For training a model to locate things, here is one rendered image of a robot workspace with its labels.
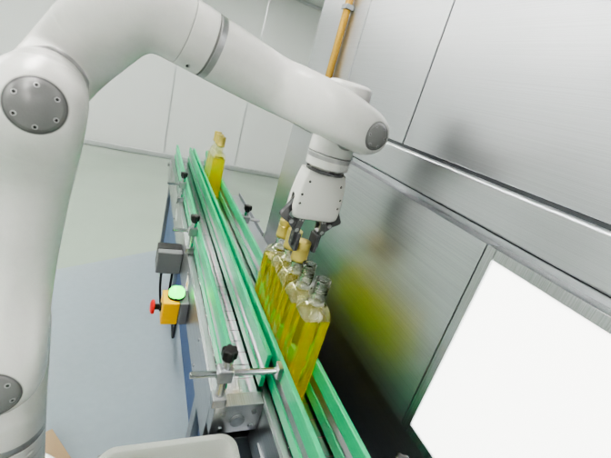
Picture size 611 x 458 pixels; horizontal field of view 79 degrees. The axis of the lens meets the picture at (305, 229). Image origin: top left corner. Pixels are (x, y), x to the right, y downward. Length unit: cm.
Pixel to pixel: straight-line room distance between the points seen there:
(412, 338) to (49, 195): 58
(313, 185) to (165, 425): 73
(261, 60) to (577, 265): 48
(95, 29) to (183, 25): 10
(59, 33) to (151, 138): 601
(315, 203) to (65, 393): 82
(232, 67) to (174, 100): 594
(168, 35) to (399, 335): 58
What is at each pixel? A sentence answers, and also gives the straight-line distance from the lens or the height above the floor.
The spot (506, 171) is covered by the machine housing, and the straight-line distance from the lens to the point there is 61.
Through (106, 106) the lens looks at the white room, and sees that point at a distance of 655.
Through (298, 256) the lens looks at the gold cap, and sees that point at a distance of 77.
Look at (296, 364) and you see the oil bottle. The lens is 76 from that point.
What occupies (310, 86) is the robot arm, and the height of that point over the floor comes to 162.
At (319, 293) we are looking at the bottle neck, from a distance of 69.
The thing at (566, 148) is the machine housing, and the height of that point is 164.
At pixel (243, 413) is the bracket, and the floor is 103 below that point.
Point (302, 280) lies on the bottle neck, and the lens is 73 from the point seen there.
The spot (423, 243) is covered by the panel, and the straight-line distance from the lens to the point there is 66.
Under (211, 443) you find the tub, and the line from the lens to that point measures 78.
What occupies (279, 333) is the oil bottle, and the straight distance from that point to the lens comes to 79.
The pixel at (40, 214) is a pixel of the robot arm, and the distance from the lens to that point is 59.
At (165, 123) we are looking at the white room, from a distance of 655.
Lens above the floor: 161
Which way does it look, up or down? 20 degrees down
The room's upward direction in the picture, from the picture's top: 16 degrees clockwise
